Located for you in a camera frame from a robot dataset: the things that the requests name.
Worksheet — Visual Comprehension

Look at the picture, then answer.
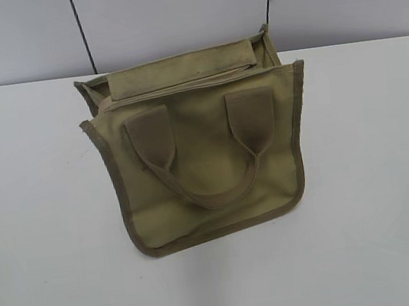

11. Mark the yellow canvas tote bag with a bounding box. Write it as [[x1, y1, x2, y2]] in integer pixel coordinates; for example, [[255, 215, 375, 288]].
[[74, 25, 305, 257]]

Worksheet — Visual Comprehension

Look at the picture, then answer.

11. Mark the black cable left background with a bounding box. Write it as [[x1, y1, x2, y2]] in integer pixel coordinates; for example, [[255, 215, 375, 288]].
[[66, 0, 99, 77]]

